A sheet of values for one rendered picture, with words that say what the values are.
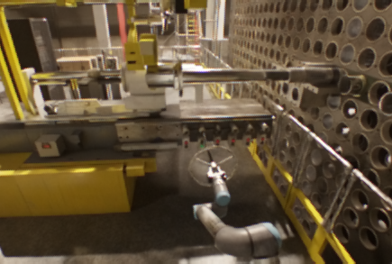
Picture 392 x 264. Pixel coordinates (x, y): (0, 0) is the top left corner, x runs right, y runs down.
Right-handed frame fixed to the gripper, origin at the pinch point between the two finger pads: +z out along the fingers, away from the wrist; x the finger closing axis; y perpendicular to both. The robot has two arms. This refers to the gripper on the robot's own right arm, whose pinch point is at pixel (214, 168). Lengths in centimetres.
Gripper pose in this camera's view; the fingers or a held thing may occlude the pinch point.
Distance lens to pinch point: 170.8
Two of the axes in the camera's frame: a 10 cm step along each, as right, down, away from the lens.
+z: -1.1, -4.6, 8.8
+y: 0.1, -8.9, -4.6
